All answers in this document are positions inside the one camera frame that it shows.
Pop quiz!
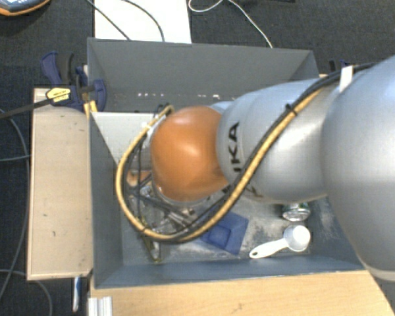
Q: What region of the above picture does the pale wood flat board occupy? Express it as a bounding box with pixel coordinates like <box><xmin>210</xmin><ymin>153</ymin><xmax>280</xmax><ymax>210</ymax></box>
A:
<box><xmin>26</xmin><ymin>88</ymin><xmax>95</xmax><ymax>281</ymax></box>

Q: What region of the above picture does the grey metal bin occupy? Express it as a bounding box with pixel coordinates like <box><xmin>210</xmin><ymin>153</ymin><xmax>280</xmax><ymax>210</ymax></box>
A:
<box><xmin>86</xmin><ymin>37</ymin><xmax>367</xmax><ymax>290</ymax></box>

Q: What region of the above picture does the white measuring spoon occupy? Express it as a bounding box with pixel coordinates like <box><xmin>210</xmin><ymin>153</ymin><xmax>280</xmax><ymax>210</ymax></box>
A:
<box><xmin>248</xmin><ymin>224</ymin><xmax>312</xmax><ymax>260</ymax></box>

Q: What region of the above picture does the blue sponge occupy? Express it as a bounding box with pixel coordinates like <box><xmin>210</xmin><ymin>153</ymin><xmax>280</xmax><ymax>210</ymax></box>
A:
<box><xmin>199</xmin><ymin>211</ymin><xmax>250</xmax><ymax>256</ymax></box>

